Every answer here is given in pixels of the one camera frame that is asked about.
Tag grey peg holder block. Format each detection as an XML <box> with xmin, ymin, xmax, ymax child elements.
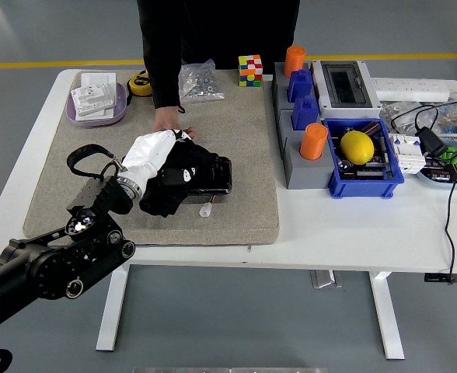
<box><xmin>270</xmin><ymin>61</ymin><xmax>333</xmax><ymax>190</ymax></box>

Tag clear bag of small parts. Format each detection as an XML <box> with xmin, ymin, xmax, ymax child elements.
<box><xmin>432</xmin><ymin>103</ymin><xmax>457</xmax><ymax>135</ymax></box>

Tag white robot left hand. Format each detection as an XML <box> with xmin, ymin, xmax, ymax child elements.
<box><xmin>121</xmin><ymin>129</ymin><xmax>198</xmax><ymax>187</ymax></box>

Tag white electrical distribution box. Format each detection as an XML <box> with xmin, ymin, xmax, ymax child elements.
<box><xmin>309</xmin><ymin>59</ymin><xmax>383</xmax><ymax>120</ymax></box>

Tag black power cable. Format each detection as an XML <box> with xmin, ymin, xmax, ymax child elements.
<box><xmin>390</xmin><ymin>100</ymin><xmax>457</xmax><ymax>285</ymax></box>

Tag orange cylinder peg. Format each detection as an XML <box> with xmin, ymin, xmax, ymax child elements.
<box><xmin>299</xmin><ymin>123</ymin><xmax>329</xmax><ymax>161</ymax></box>
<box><xmin>283</xmin><ymin>45</ymin><xmax>306</xmax><ymax>78</ymax></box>

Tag blue plastic bin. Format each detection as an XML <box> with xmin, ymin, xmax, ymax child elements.
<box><xmin>322</xmin><ymin>117</ymin><xmax>406</xmax><ymax>200</ymax></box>

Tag white circuit breaker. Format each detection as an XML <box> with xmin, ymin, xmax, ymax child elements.
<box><xmin>387</xmin><ymin>132</ymin><xmax>427</xmax><ymax>175</ymax></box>

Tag dark electronic module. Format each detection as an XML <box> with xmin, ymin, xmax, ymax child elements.
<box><xmin>422</xmin><ymin>158</ymin><xmax>457</xmax><ymax>183</ymax></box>

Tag white power strip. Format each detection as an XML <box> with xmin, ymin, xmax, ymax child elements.
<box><xmin>370</xmin><ymin>77</ymin><xmax>452</xmax><ymax>103</ymax></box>

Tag brown capacitor cylinder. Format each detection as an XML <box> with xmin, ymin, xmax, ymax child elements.
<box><xmin>358</xmin><ymin>120</ymin><xmax>383</xmax><ymax>138</ymax></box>

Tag clear bag of white parts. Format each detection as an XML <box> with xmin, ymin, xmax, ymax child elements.
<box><xmin>379</xmin><ymin>99</ymin><xmax>420</xmax><ymax>130</ymax></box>

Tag person's right hand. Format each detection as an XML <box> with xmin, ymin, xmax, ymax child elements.
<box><xmin>152</xmin><ymin>105</ymin><xmax>197</xmax><ymax>141</ymax></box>

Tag black box under table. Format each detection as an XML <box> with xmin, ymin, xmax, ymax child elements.
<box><xmin>424</xmin><ymin>273</ymin><xmax>457</xmax><ymax>284</ymax></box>

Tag colourful puzzle cube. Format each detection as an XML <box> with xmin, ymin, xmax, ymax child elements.
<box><xmin>238</xmin><ymin>54</ymin><xmax>263</xmax><ymax>88</ymax></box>

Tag grey-brown mat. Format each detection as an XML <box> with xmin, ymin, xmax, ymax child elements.
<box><xmin>22</xmin><ymin>68</ymin><xmax>281</xmax><ymax>246</ymax></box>

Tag clear bag of nuts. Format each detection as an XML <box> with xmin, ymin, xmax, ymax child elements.
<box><xmin>178</xmin><ymin>58</ymin><xmax>225</xmax><ymax>104</ymax></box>

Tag yellow tape measure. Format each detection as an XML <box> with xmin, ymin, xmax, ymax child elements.
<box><xmin>126</xmin><ymin>66</ymin><xmax>155</xmax><ymax>106</ymax></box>

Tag black rag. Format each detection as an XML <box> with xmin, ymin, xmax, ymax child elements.
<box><xmin>138</xmin><ymin>139</ymin><xmax>220</xmax><ymax>218</ymax></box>

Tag purple tray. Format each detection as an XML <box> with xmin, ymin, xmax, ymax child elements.
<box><xmin>65</xmin><ymin>81</ymin><xmax>128</xmax><ymax>128</ymax></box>

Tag black power adapter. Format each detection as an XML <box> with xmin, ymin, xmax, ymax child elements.
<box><xmin>414</xmin><ymin>127</ymin><xmax>449</xmax><ymax>159</ymax></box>

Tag white wall socket plate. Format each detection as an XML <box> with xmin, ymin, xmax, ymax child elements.
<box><xmin>70</xmin><ymin>83</ymin><xmax>116</xmax><ymax>116</ymax></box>
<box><xmin>75</xmin><ymin>106</ymin><xmax>117</xmax><ymax>121</ymax></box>
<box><xmin>80</xmin><ymin>71</ymin><xmax>117</xmax><ymax>98</ymax></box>

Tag blue square peg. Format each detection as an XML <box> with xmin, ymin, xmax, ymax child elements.
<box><xmin>292</xmin><ymin>95</ymin><xmax>321</xmax><ymax>131</ymax></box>
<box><xmin>286</xmin><ymin>68</ymin><xmax>314</xmax><ymax>104</ymax></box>

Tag white table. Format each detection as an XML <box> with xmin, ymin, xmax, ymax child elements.
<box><xmin>0</xmin><ymin>68</ymin><xmax>457</xmax><ymax>361</ymax></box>

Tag green plastic parts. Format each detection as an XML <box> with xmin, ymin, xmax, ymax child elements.
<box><xmin>438</xmin><ymin>147</ymin><xmax>457</xmax><ymax>183</ymax></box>

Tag black glossy panel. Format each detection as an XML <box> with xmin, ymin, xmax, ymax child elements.
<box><xmin>181</xmin><ymin>155</ymin><xmax>233</xmax><ymax>205</ymax></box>

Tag white wire connector plug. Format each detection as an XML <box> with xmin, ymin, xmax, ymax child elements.
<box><xmin>198</xmin><ymin>196</ymin><xmax>217</xmax><ymax>218</ymax></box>

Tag yellow lemon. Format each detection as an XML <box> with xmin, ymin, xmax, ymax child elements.
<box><xmin>340</xmin><ymin>130</ymin><xmax>375</xmax><ymax>164</ymax></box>

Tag person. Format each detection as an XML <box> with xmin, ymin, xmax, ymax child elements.
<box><xmin>137</xmin><ymin>0</ymin><xmax>302</xmax><ymax>71</ymax></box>

